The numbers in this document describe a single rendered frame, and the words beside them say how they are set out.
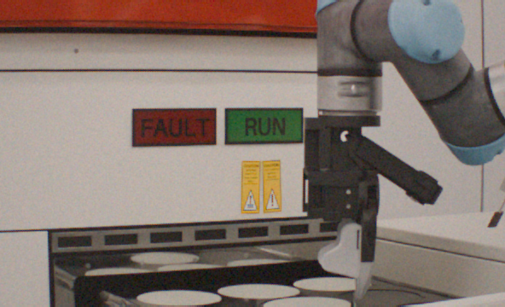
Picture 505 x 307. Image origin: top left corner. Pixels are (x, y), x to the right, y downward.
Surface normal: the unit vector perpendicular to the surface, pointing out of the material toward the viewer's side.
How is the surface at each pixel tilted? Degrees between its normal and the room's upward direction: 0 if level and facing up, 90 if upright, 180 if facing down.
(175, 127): 90
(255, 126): 90
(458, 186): 90
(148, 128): 90
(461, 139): 130
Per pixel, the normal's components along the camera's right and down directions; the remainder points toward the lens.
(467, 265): -0.88, 0.02
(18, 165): 0.47, 0.05
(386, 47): -0.65, 0.64
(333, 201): 0.04, 0.05
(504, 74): -0.60, -0.43
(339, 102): -0.40, 0.05
